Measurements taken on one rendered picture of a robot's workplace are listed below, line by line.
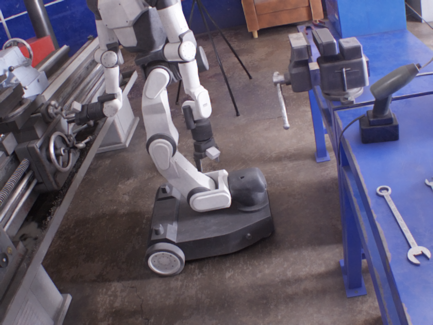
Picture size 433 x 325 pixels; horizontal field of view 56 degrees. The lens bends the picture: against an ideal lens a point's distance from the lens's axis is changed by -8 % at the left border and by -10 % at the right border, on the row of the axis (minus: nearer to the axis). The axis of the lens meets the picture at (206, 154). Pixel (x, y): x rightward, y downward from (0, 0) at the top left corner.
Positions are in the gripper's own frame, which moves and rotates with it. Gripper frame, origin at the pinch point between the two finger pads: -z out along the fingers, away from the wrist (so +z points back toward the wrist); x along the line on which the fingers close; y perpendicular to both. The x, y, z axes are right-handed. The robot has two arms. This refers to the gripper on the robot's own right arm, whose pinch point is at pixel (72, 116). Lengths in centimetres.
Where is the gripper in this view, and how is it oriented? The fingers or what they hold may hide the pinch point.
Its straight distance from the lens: 230.0
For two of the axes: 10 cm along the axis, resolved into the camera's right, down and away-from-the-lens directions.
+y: 2.5, 4.9, 8.4
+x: 0.5, 8.5, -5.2
